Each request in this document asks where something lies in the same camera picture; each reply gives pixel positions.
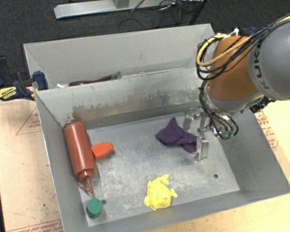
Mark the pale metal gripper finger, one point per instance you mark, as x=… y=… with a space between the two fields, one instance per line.
x=202 y=150
x=187 y=123

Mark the purple cloth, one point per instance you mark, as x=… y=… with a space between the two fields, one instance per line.
x=174 y=135

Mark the grey metal bin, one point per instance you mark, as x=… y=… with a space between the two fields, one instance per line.
x=145 y=153

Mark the yellow toy fish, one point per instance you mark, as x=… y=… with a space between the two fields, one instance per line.
x=158 y=193

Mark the orange toy block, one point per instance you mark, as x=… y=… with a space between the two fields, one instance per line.
x=102 y=150

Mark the purple toy eggplant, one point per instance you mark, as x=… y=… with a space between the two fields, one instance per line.
x=93 y=80

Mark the red-brown squeeze bottle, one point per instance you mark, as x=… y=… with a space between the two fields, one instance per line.
x=80 y=150

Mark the green cylinder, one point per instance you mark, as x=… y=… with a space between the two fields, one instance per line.
x=94 y=208

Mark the brown cardboard board, red print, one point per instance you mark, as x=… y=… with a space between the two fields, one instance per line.
x=22 y=170

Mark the black cylinder on white bracket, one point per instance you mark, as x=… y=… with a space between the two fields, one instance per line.
x=259 y=106

